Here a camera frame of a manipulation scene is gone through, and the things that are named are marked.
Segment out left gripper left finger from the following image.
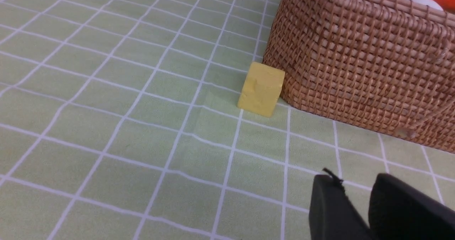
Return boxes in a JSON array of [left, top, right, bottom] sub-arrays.
[[309, 168, 372, 240]]

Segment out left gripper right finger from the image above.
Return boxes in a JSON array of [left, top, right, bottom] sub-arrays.
[[368, 173, 455, 240]]

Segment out yellow foam cube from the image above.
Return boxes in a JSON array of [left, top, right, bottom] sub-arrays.
[[237, 62, 285, 117]]

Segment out woven wicker basket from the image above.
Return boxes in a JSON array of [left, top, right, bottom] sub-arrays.
[[263, 0, 455, 153]]

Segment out green checkered tablecloth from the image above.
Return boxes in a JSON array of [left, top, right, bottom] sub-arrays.
[[0, 0, 454, 240]]

